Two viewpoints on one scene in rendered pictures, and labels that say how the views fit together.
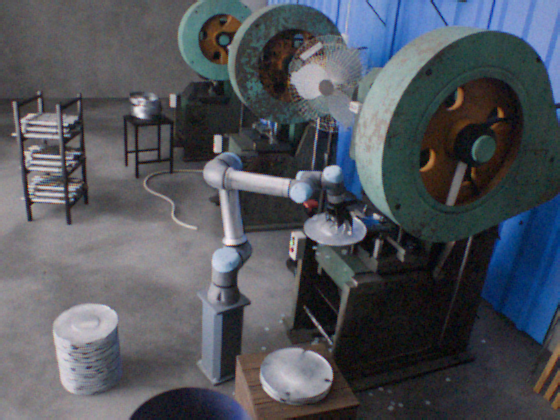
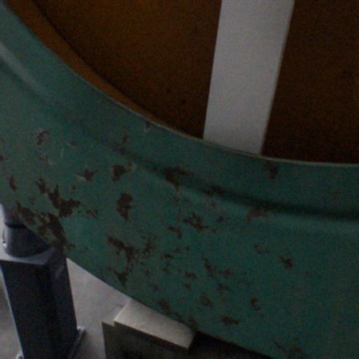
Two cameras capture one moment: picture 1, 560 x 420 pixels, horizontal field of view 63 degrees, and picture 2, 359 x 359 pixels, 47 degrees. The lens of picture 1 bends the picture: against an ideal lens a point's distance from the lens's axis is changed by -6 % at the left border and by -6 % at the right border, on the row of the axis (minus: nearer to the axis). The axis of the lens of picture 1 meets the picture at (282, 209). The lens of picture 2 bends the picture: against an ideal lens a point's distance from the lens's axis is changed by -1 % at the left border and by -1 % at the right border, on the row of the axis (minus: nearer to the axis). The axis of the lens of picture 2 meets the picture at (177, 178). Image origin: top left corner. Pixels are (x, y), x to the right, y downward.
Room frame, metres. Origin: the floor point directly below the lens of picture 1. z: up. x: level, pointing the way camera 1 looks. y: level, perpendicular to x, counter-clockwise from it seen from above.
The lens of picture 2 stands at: (1.53, -0.82, 1.18)
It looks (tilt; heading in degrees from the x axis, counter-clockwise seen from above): 27 degrees down; 49
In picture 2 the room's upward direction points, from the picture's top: straight up
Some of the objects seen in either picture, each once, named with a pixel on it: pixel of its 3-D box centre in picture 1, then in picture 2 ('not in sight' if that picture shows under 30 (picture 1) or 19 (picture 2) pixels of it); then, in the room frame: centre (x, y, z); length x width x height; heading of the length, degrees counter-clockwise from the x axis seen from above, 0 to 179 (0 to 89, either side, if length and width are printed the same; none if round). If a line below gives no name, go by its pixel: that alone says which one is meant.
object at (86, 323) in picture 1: (85, 322); not in sight; (1.70, 0.85, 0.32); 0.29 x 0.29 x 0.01
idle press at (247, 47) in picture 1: (307, 116); not in sight; (3.86, -0.12, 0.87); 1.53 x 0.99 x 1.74; 112
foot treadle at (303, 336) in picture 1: (338, 331); not in sight; (2.08, -0.37, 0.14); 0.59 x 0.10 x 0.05; 114
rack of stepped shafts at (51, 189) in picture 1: (53, 157); not in sight; (3.40, 1.83, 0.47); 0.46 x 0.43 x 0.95; 94
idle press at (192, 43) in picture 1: (237, 78); not in sight; (5.45, 0.66, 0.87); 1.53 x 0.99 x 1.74; 117
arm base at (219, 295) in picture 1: (224, 288); (26, 227); (1.85, 0.23, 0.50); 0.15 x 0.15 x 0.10
